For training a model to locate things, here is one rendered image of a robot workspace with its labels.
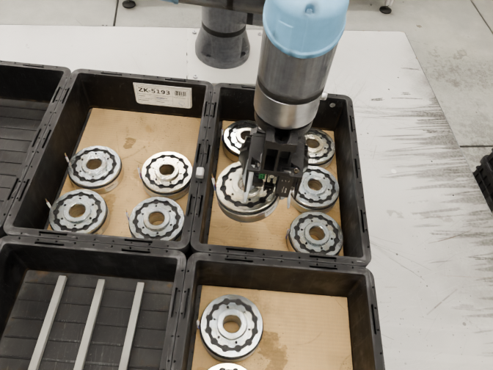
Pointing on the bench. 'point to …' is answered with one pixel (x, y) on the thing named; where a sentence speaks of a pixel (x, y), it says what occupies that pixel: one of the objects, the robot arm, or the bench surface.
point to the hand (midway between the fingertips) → (267, 187)
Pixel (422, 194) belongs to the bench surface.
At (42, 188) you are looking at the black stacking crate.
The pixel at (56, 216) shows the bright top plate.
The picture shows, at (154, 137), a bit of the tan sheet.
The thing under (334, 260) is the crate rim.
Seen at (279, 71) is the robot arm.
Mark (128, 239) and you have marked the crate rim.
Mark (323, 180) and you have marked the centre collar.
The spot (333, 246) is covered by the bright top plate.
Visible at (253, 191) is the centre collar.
